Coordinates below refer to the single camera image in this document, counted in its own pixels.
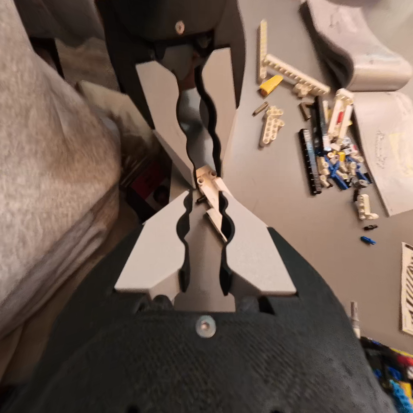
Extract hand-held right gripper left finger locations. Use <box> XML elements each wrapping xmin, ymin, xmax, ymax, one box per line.
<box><xmin>114</xmin><ymin>190</ymin><xmax>194</xmax><ymax>302</ymax></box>

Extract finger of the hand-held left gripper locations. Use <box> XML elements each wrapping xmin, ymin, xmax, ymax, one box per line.
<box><xmin>194</xmin><ymin>47</ymin><xmax>239</xmax><ymax>179</ymax></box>
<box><xmin>135</xmin><ymin>61</ymin><xmax>197</xmax><ymax>189</ymax></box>

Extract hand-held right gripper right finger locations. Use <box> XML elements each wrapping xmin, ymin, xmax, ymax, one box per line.
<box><xmin>219</xmin><ymin>190</ymin><xmax>297</xmax><ymax>297</ymax></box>

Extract white lego panel assembly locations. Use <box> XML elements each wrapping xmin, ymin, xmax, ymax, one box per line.
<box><xmin>195</xmin><ymin>165</ymin><xmax>233</xmax><ymax>242</ymax></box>

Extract yellow lego panel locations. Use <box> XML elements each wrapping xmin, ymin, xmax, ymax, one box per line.
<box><xmin>259</xmin><ymin>75</ymin><xmax>284</xmax><ymax>97</ymax></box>

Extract wide white angled lego beam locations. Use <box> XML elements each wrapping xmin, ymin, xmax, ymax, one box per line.
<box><xmin>259</xmin><ymin>106</ymin><xmax>285</xmax><ymax>148</ymax></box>

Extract long black lego beam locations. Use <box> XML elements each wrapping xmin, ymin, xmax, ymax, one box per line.
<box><xmin>298</xmin><ymin>128</ymin><xmax>322</xmax><ymax>196</ymax></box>
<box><xmin>312</xmin><ymin>96</ymin><xmax>330</xmax><ymax>146</ymax></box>

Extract white lego block with pins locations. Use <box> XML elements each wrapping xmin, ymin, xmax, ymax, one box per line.
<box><xmin>356</xmin><ymin>194</ymin><xmax>379</xmax><ymax>221</ymax></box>

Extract pile of small lego parts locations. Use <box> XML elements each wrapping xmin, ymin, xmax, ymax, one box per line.
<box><xmin>314</xmin><ymin>136</ymin><xmax>373</xmax><ymax>191</ymax></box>

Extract lego instruction booklet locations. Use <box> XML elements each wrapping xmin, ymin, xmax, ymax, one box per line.
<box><xmin>298</xmin><ymin>0</ymin><xmax>413</xmax><ymax>217</ymax></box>

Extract partly built lego model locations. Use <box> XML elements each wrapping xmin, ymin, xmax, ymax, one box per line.
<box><xmin>350</xmin><ymin>300</ymin><xmax>413</xmax><ymax>413</ymax></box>

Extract clear plastic bag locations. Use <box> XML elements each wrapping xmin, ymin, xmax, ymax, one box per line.
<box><xmin>77</xmin><ymin>81</ymin><xmax>171</xmax><ymax>223</ymax></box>

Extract red packet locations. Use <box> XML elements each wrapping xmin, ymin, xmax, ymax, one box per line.
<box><xmin>131</xmin><ymin>163</ymin><xmax>171</xmax><ymax>207</ymax></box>

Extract zebra striped sticker sheet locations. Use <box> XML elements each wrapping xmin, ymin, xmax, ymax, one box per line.
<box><xmin>399</xmin><ymin>242</ymin><xmax>413</xmax><ymax>336</ymax></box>

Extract long white lego beam frame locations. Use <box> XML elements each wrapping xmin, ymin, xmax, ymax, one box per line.
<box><xmin>256</xmin><ymin>19</ymin><xmax>331</xmax><ymax>96</ymax></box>

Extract white lego frame red piece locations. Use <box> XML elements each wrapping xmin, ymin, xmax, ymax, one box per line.
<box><xmin>327</xmin><ymin>89</ymin><xmax>354</xmax><ymax>142</ymax></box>

